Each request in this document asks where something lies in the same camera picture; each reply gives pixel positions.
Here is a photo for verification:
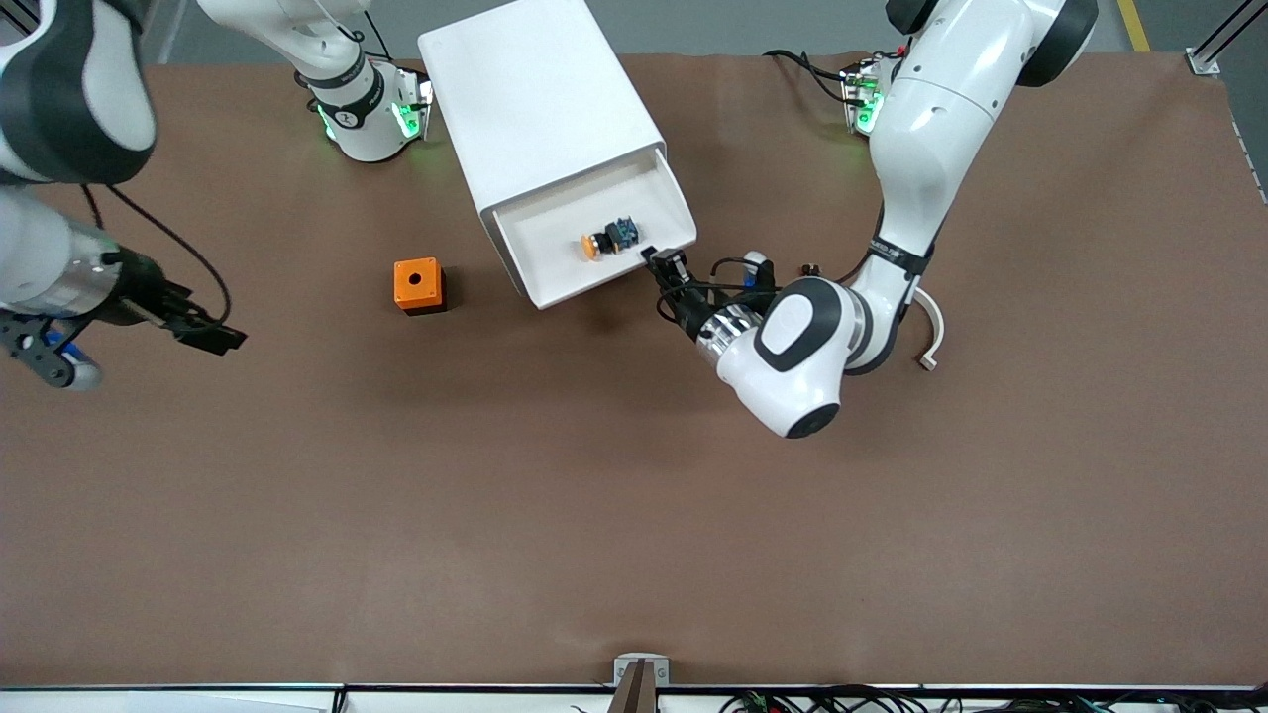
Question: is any orange push button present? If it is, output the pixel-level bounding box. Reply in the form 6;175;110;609
581;215;643;262

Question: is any white drawer with button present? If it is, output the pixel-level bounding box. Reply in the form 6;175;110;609
491;148;698;311

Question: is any white drawer cabinet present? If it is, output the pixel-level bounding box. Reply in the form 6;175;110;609
417;0;668;225

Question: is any orange box with hole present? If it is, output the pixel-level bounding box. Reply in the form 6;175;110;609
393;257;448;317

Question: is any white semicircular clamp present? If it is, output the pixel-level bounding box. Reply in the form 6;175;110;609
910;286;946;373

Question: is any white panel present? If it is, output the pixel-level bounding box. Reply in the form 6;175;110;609
0;689;334;713

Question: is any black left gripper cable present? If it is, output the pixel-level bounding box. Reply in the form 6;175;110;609
682;255;785;299

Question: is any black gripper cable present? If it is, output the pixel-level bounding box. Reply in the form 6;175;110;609
682;255;785;299
83;182;235;324

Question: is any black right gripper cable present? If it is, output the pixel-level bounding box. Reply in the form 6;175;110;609
83;182;235;324

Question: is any black left base cable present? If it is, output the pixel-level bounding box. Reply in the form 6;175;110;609
762;49;855;106

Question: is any grey metal bracket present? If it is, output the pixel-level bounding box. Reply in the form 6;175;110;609
613;653;672;687

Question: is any black cable bundle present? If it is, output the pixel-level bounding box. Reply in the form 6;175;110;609
718;684;1268;713

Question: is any aluminium frame profile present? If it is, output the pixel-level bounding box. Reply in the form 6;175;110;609
1188;0;1268;77

